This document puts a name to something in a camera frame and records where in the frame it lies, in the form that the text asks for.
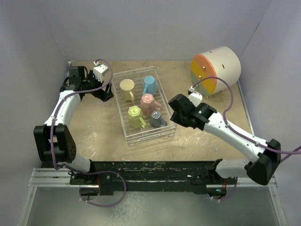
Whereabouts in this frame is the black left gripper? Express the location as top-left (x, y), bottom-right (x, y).
top-left (82, 71), bottom-right (113, 102)

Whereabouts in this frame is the pale yellow round mug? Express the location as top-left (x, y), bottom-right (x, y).
top-left (119, 79), bottom-right (135, 102)

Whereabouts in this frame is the pink faceted mug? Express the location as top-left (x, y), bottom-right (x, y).
top-left (140, 94), bottom-right (161, 115)

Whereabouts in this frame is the yellow-green faceted mug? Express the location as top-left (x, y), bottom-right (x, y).
top-left (127, 105), bottom-right (146, 128)

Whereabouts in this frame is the light blue mug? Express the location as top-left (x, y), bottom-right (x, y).
top-left (143, 76), bottom-right (157, 95)

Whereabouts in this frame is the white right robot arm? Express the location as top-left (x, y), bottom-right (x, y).
top-left (168, 93), bottom-right (281, 186)

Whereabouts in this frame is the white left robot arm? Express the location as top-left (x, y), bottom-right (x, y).
top-left (33, 62), bottom-right (114, 185)

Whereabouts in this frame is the grey-blue small mug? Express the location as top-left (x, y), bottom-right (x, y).
top-left (150, 111), bottom-right (167, 128)

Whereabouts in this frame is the round cream drawer cabinet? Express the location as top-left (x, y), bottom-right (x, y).
top-left (190, 46), bottom-right (241, 97)

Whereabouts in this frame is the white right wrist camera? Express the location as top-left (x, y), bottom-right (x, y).
top-left (188, 86), bottom-right (203, 107)

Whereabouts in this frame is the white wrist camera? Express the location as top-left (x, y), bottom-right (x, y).
top-left (93, 61), bottom-right (109, 78)
top-left (188, 86), bottom-right (203, 107)

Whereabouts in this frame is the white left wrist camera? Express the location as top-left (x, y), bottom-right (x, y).
top-left (93, 61), bottom-right (109, 78)

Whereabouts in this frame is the white wire dish rack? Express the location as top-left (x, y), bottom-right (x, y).
top-left (112, 67), bottom-right (176, 146)

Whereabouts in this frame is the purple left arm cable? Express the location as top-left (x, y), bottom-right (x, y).
top-left (48, 58), bottom-right (127, 207)

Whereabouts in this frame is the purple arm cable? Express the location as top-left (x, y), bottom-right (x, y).
top-left (48, 58), bottom-right (127, 207)
top-left (190, 77), bottom-right (301, 202)

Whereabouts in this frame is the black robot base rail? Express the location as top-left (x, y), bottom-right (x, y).
top-left (69, 160), bottom-right (236, 197)

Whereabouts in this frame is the aluminium frame rail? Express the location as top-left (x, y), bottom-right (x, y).
top-left (19, 169), bottom-right (287, 226)

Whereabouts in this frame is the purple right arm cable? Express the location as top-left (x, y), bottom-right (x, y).
top-left (190, 77), bottom-right (301, 202)

